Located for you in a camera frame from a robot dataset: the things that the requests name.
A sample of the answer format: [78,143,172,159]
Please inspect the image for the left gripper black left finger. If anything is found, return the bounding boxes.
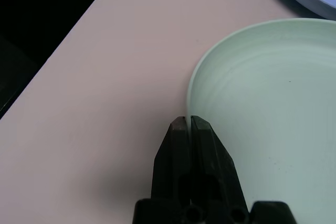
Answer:
[151,116,192,209]

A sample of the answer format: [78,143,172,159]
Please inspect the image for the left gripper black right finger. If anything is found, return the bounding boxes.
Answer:
[191,115,249,209]

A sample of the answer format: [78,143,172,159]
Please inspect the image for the light green plate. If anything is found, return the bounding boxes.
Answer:
[186,18,336,224]

